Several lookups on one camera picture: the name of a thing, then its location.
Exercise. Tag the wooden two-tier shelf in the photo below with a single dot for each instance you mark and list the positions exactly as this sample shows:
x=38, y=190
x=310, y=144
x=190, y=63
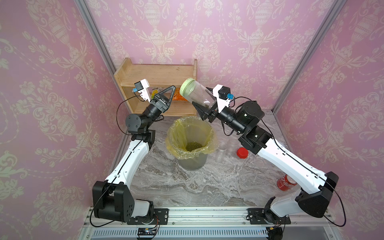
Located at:
x=158, y=76

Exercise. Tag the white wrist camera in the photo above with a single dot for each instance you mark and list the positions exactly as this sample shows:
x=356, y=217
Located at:
x=223, y=96
x=141, y=90

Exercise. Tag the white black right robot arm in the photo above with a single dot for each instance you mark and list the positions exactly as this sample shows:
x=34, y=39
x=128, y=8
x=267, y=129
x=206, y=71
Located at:
x=316, y=187

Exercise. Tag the green-lidded clear jar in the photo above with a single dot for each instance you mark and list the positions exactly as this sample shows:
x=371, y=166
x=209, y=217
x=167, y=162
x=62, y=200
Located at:
x=193, y=91

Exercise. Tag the small black circuit board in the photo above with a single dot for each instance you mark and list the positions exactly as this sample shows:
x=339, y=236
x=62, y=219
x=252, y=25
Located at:
x=147, y=232

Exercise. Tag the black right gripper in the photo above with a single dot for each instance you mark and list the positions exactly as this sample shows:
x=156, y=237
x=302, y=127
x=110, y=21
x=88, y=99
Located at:
x=212, y=113

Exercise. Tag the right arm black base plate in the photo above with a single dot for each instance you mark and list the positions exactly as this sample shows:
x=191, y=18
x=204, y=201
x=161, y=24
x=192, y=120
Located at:
x=259, y=216

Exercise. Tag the green white carton box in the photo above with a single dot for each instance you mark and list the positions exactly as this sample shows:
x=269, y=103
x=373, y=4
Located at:
x=155, y=91

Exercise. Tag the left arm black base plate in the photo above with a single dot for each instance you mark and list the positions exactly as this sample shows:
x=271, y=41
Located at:
x=160, y=216

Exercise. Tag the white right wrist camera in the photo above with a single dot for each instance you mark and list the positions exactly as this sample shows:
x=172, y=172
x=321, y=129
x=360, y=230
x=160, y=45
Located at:
x=223, y=96

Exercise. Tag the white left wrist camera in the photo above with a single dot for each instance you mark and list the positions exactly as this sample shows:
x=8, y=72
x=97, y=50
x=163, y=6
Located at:
x=141, y=90

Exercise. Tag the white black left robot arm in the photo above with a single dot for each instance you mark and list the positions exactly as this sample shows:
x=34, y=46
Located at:
x=112, y=197

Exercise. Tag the red cola can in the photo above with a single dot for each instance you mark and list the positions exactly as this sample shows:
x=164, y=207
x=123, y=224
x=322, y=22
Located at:
x=285, y=183

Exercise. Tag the aluminium mounting rail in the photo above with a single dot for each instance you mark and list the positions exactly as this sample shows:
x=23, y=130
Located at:
x=214, y=217

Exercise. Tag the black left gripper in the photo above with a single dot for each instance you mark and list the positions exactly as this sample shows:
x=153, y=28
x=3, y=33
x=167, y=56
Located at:
x=158, y=105

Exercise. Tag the mesh trash bin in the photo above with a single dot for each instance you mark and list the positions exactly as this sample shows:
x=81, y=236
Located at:
x=192, y=161

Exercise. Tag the orange snack bag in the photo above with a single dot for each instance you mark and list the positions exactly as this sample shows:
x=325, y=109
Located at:
x=177, y=96

